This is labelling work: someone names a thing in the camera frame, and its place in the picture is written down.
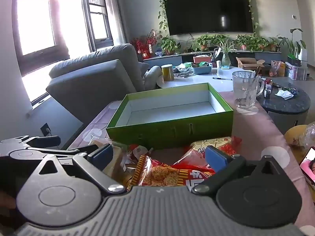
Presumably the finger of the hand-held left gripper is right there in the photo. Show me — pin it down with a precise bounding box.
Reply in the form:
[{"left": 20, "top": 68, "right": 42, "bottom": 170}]
[
  {"left": 0, "top": 135, "right": 61, "bottom": 151},
  {"left": 8, "top": 144, "right": 99, "bottom": 159}
]

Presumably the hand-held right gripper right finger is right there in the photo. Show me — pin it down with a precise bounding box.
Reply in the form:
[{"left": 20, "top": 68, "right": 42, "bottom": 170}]
[{"left": 191, "top": 146, "right": 283, "bottom": 195}]

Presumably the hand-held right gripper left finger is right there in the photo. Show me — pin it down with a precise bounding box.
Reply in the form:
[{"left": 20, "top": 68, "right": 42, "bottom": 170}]
[{"left": 32, "top": 143, "right": 126, "bottom": 195}]

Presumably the beige cracker packet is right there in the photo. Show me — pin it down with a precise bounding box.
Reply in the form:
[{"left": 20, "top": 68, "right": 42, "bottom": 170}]
[{"left": 92, "top": 139, "right": 129, "bottom": 177}]

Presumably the red flatbread snack packet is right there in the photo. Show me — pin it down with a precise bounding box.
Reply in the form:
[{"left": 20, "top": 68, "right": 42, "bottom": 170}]
[{"left": 172, "top": 136, "right": 243, "bottom": 168}]

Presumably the red striped noodle snack packet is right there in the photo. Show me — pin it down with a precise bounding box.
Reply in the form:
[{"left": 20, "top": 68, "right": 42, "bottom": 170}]
[{"left": 127, "top": 155, "right": 217, "bottom": 193}]

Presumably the green cardboard box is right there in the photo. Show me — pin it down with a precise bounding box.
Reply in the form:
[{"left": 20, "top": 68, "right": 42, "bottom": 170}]
[{"left": 106, "top": 83, "right": 234, "bottom": 150}]

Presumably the pink dotted tablecloth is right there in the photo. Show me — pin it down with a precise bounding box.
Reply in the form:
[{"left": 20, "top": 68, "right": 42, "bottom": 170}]
[{"left": 66, "top": 91, "right": 315, "bottom": 236}]

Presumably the grey sofa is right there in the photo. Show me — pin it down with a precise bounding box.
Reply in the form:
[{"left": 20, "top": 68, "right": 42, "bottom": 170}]
[{"left": 45, "top": 43, "right": 163, "bottom": 123}]

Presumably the glass mug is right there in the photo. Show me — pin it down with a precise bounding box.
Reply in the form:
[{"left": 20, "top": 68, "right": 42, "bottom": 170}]
[{"left": 233, "top": 71, "right": 265, "bottom": 110}]

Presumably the white round table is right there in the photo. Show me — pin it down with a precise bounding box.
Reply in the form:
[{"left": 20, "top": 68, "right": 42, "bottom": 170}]
[{"left": 156, "top": 65, "right": 261, "bottom": 92}]

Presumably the dark round table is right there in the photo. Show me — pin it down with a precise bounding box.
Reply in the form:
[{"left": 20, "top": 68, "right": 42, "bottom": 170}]
[{"left": 256, "top": 79, "right": 311, "bottom": 133}]

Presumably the blue plastic basin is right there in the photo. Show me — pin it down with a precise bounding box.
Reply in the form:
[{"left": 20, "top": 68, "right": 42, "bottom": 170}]
[{"left": 191, "top": 63, "right": 212, "bottom": 75}]

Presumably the smartphone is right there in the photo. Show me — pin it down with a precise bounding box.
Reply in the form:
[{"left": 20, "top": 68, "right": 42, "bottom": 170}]
[{"left": 299, "top": 146, "right": 315, "bottom": 185}]

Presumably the white tissue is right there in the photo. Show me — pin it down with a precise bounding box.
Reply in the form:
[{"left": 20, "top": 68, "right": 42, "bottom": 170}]
[{"left": 274, "top": 89, "right": 294, "bottom": 100}]

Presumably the pile of crumpled packets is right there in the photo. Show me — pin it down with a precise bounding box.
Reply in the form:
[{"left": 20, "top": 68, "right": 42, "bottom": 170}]
[{"left": 172, "top": 63, "right": 195, "bottom": 78}]

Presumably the grey cushion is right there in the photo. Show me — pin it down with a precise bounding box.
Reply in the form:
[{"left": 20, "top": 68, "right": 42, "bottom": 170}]
[{"left": 139, "top": 61, "right": 162, "bottom": 90}]

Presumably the clear plastic bag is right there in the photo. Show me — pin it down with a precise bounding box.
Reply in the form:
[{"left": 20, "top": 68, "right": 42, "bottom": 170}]
[{"left": 296, "top": 124, "right": 315, "bottom": 148}]

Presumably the yellow can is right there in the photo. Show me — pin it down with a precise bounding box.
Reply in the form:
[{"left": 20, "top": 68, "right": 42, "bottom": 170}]
[{"left": 161, "top": 64, "right": 175, "bottom": 81}]

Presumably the open cardboard box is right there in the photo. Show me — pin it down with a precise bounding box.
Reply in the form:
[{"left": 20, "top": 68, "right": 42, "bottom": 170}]
[{"left": 236, "top": 57, "right": 266, "bottom": 70}]

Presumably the pink box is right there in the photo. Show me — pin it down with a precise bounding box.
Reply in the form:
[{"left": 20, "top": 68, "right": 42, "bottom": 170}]
[{"left": 193, "top": 55, "right": 211, "bottom": 64}]

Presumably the spider plant in glass vase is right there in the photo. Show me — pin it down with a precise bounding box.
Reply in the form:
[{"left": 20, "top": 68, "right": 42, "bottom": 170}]
[{"left": 214, "top": 38, "right": 237, "bottom": 67}]

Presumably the orange plastic bag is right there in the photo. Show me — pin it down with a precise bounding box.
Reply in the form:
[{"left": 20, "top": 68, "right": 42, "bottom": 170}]
[{"left": 269, "top": 60, "right": 286, "bottom": 77}]

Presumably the grey television cabinet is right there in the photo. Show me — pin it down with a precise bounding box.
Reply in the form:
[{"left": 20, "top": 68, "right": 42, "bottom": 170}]
[{"left": 143, "top": 50, "right": 282, "bottom": 69}]

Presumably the clear storage box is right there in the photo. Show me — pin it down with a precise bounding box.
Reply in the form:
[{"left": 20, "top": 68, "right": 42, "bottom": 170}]
[{"left": 285, "top": 63, "right": 308, "bottom": 80}]

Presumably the large window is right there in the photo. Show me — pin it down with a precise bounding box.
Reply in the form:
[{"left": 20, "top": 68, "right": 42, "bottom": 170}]
[{"left": 12, "top": 0, "right": 70, "bottom": 77}]

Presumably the potted green plant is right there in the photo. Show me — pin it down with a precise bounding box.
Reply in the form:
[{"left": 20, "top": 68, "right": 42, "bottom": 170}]
[
  {"left": 160, "top": 37, "right": 181, "bottom": 56},
  {"left": 194, "top": 35, "right": 212, "bottom": 51},
  {"left": 234, "top": 34, "right": 269, "bottom": 51},
  {"left": 210, "top": 34, "right": 227, "bottom": 47},
  {"left": 268, "top": 37, "right": 281, "bottom": 52}
]

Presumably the red flower decoration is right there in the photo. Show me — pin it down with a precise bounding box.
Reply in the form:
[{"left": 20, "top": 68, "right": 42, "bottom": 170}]
[{"left": 132, "top": 29, "right": 160, "bottom": 57}]

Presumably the green black box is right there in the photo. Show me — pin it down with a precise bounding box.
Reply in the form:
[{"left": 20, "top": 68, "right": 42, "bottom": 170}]
[{"left": 287, "top": 55, "right": 302, "bottom": 67}]

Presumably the narrow dark-framed window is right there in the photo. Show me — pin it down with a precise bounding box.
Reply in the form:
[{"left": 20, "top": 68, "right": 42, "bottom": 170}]
[{"left": 80, "top": 0, "right": 114, "bottom": 52}]

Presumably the tall leafy plant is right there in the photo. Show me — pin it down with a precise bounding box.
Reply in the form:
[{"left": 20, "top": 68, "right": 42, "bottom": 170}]
[{"left": 278, "top": 28, "right": 307, "bottom": 59}]

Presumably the sheer curtain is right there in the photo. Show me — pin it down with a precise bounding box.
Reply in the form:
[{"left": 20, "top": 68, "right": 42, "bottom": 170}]
[{"left": 102, "top": 0, "right": 129, "bottom": 45}]

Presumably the black television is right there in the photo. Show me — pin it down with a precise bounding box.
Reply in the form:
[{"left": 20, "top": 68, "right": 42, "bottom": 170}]
[{"left": 161, "top": 0, "right": 254, "bottom": 36}]

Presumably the wall socket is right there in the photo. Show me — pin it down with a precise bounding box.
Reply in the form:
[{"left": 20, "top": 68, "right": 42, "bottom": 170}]
[{"left": 41, "top": 122, "right": 53, "bottom": 137}]

